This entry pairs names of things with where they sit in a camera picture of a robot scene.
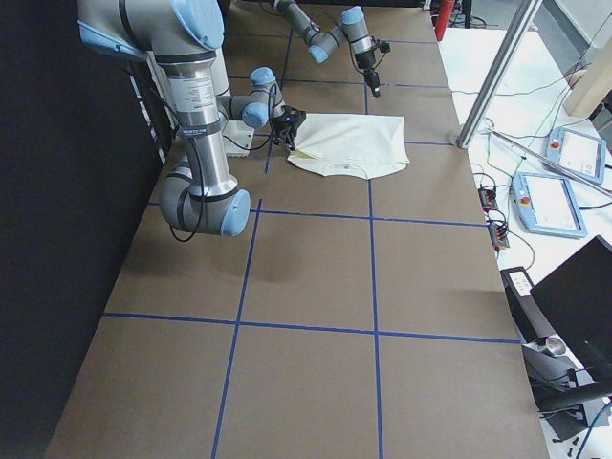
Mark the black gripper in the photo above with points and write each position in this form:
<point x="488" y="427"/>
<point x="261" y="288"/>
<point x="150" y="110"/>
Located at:
<point x="366" y="61"/>
<point x="282" y="128"/>

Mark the cream long-sleeve printed shirt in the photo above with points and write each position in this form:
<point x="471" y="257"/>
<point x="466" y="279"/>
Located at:
<point x="362" y="146"/>

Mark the red cylinder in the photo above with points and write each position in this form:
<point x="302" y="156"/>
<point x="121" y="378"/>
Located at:
<point x="444" y="13"/>

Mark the far orange black adapter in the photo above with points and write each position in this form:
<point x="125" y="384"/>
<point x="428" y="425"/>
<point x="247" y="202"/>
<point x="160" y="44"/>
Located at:
<point x="487" y="198"/>

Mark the orange black adapter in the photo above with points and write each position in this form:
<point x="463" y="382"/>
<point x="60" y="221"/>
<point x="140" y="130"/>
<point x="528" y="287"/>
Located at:
<point x="487" y="198"/>
<point x="498" y="231"/>

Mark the near orange black adapter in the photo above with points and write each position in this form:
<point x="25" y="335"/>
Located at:
<point x="498" y="231"/>

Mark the near blue teach pendant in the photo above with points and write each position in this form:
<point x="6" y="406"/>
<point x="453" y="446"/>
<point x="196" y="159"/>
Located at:
<point x="546" y="205"/>

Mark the blue teach pendant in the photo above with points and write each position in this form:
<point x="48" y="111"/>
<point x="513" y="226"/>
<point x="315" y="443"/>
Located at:
<point x="582" y="153"/>
<point x="546" y="205"/>

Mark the wooden board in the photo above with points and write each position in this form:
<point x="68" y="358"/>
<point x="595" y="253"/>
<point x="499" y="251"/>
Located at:
<point x="593" y="87"/>

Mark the far blue teach pendant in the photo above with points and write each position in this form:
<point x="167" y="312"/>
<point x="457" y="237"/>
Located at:
<point x="582" y="153"/>

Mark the black box with white label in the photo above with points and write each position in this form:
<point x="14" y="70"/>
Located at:
<point x="528" y="318"/>

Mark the silver metal cup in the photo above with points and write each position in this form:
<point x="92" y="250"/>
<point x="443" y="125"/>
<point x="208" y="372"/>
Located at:
<point x="554" y="347"/>

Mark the black monitor on stand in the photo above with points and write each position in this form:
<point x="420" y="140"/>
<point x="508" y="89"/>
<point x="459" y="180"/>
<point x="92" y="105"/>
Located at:
<point x="575" y="298"/>

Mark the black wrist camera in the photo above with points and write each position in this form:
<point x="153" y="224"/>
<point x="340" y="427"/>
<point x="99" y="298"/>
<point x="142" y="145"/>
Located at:
<point x="379" y="45"/>

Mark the white camera mast with base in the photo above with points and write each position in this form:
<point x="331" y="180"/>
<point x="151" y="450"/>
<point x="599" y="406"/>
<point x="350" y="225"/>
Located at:
<point x="187" y="41"/>

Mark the aluminium frame post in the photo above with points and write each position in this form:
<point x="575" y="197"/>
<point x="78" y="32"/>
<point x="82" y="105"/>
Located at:
<point x="520" y="24"/>

